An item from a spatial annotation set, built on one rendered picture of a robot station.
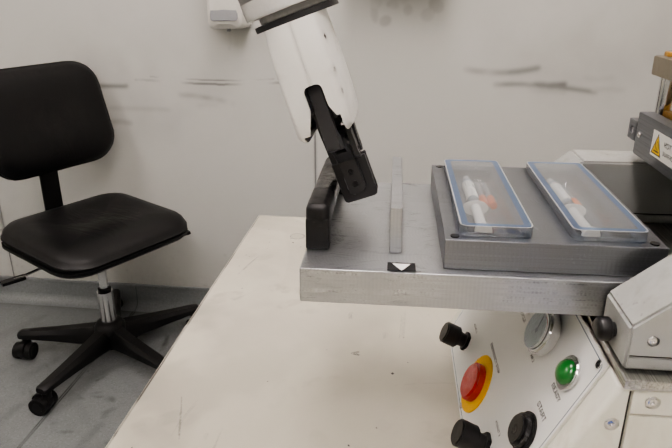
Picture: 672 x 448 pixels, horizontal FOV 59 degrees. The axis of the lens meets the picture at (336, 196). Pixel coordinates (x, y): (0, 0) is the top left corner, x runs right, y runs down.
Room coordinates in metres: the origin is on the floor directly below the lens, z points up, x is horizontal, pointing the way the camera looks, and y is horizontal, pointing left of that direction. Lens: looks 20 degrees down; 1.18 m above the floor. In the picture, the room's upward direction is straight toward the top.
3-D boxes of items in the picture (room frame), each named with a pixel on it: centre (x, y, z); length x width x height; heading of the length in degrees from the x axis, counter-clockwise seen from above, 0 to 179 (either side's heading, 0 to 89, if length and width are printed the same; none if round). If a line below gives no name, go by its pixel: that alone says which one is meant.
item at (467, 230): (0.51, -0.13, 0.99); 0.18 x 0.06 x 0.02; 174
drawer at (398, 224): (0.51, -0.13, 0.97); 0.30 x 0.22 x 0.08; 84
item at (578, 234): (0.50, -0.22, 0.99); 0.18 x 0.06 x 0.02; 174
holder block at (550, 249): (0.51, -0.18, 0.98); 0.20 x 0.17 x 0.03; 174
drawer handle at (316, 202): (0.53, 0.01, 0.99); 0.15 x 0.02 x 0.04; 174
